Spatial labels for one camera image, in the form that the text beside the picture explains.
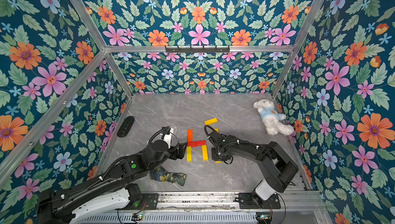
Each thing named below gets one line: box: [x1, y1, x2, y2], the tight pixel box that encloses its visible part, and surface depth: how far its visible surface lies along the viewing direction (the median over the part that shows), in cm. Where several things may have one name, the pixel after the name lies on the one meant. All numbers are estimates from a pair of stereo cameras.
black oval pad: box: [116, 116, 135, 138], surface depth 100 cm
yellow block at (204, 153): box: [201, 144, 209, 162], surface depth 90 cm
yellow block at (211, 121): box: [204, 117, 219, 126], surface depth 106 cm
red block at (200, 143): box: [195, 140, 207, 146], surface depth 95 cm
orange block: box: [187, 129, 193, 142], surface depth 100 cm
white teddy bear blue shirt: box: [253, 98, 295, 136], surface depth 99 cm
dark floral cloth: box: [149, 165, 187, 187], surface depth 80 cm
